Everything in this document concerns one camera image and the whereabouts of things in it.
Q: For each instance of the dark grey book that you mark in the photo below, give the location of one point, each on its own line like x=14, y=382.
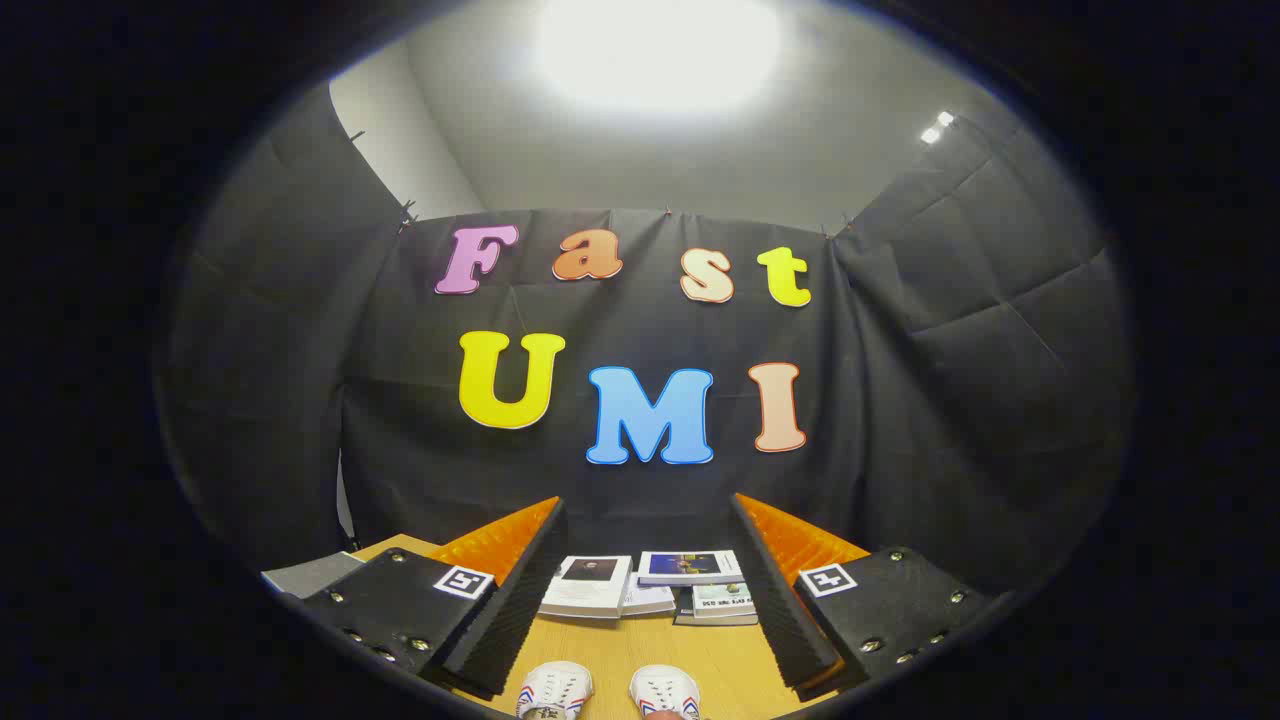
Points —
x=684, y=612

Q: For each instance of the book with pale teal cover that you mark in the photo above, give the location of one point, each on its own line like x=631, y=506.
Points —
x=723, y=600

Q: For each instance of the book with blue picture cover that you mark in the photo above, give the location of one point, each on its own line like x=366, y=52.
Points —
x=690, y=566

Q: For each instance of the grey fabric storage box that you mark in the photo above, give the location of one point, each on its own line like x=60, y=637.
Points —
x=315, y=573

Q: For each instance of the large round ceiling light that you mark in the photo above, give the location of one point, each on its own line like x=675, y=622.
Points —
x=655, y=50

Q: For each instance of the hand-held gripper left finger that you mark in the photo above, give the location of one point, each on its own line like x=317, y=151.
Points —
x=510, y=610

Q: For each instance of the black backdrop cloth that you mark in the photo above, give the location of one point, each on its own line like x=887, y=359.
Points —
x=400, y=450

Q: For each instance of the white book with portrait cover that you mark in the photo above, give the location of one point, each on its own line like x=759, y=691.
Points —
x=590, y=595

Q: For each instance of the white canvas shoe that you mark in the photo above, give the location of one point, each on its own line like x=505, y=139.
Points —
x=665, y=690
x=555, y=690

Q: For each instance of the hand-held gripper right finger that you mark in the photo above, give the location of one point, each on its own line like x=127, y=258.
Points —
x=785, y=610

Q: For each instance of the plain white book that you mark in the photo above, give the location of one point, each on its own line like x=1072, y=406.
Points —
x=650, y=600

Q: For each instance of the small ceiling spotlight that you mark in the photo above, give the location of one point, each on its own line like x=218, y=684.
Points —
x=937, y=127

